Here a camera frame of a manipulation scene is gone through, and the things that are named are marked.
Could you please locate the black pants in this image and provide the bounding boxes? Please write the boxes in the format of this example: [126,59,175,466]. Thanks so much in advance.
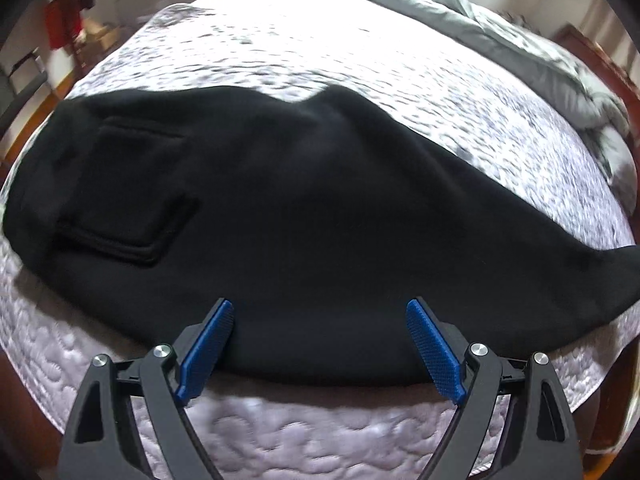
[3,87,639,385]

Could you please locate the green-grey comforter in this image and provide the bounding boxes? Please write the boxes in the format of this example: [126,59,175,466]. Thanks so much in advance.
[261,0,640,212]

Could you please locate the black mesh chair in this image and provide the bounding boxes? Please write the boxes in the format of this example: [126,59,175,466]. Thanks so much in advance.
[0,46,50,131]

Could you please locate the cardboard box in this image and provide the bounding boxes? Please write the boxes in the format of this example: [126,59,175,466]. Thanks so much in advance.
[79,18,122,58]

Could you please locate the red hanging garment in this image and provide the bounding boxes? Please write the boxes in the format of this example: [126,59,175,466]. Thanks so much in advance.
[44,0,82,50]

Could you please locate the grey quilted mattress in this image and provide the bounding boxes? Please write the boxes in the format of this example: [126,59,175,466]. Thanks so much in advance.
[0,0,640,480]

